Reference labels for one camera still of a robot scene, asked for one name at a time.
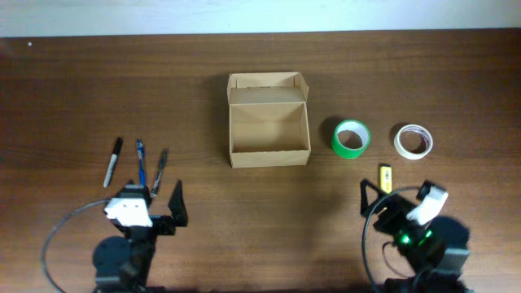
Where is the yellow highlighter marker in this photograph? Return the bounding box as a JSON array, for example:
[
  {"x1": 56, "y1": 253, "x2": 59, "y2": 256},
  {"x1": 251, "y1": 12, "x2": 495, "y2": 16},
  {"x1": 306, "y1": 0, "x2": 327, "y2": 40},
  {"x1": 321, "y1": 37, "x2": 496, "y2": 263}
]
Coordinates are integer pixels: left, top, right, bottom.
[{"x1": 379, "y1": 164, "x2": 392, "y2": 193}]

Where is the green tape roll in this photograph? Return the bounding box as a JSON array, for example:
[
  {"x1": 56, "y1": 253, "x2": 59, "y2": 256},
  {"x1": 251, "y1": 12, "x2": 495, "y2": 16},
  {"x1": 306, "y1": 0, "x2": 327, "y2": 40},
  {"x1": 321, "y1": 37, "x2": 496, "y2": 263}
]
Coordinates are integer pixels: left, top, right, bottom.
[{"x1": 331, "y1": 120, "x2": 371, "y2": 160}]

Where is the cream masking tape roll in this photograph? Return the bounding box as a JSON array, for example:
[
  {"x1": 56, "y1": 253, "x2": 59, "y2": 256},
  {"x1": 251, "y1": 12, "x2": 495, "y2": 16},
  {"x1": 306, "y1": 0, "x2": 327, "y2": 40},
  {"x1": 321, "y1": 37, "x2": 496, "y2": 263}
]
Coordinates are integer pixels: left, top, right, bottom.
[{"x1": 394, "y1": 124, "x2": 434, "y2": 160}]

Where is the black and white permanent marker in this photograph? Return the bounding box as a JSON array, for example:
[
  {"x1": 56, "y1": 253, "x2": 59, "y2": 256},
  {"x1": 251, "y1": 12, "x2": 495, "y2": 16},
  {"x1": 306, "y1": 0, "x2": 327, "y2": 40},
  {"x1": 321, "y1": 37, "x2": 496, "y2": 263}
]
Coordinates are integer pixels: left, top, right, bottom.
[{"x1": 103, "y1": 137, "x2": 123, "y2": 188}]

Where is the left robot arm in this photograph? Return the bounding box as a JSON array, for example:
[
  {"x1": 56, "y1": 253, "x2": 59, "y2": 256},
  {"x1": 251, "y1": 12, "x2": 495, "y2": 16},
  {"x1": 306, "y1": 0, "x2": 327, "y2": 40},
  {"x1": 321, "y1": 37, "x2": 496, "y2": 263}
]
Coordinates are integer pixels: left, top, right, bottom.
[{"x1": 92, "y1": 181, "x2": 188, "y2": 293}]

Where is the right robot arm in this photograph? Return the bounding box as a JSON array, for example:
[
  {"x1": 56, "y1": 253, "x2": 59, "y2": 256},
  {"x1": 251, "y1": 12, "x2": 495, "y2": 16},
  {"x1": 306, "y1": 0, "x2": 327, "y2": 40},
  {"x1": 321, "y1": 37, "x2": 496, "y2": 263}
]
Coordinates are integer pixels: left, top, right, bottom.
[{"x1": 360, "y1": 179, "x2": 470, "y2": 292}]

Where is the black clear gel pen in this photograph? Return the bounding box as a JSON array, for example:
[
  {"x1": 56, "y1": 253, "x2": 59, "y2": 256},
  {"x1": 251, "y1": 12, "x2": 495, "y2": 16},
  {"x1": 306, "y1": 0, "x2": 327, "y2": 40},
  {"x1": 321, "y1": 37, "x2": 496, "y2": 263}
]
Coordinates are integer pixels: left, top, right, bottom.
[{"x1": 151, "y1": 149, "x2": 169, "y2": 198}]

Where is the blue gel pen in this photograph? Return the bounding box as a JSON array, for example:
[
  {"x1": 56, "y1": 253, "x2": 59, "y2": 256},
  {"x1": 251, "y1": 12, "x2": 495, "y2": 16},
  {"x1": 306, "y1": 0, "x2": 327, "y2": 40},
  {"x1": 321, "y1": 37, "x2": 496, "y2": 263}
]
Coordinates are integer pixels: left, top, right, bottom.
[{"x1": 137, "y1": 138, "x2": 147, "y2": 186}]

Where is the open cardboard box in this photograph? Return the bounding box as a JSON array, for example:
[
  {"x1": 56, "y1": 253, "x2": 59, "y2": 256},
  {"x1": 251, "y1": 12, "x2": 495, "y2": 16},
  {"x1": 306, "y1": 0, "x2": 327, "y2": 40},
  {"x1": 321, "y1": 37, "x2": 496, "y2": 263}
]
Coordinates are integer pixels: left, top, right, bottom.
[{"x1": 227, "y1": 72, "x2": 311, "y2": 168}]

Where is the right black cable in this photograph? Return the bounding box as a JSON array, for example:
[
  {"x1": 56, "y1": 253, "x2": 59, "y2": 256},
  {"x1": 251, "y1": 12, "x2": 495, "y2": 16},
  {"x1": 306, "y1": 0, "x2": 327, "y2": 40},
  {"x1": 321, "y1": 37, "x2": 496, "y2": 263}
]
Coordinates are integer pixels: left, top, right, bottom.
[{"x1": 361, "y1": 186, "x2": 422, "y2": 293}]

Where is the black cable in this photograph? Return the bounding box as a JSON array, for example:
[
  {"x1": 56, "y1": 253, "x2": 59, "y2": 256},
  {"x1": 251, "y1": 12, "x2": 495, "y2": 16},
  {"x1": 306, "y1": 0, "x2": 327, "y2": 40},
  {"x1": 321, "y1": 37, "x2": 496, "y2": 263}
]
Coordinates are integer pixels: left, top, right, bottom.
[
  {"x1": 361, "y1": 186, "x2": 422, "y2": 293},
  {"x1": 40, "y1": 198, "x2": 113, "y2": 293}
]

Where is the left black cable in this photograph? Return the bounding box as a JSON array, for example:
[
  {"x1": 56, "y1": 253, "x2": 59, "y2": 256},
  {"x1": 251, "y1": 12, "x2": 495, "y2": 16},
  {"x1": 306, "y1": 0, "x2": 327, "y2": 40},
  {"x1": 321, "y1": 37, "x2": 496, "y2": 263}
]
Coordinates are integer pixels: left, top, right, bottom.
[{"x1": 40, "y1": 198, "x2": 113, "y2": 293}]

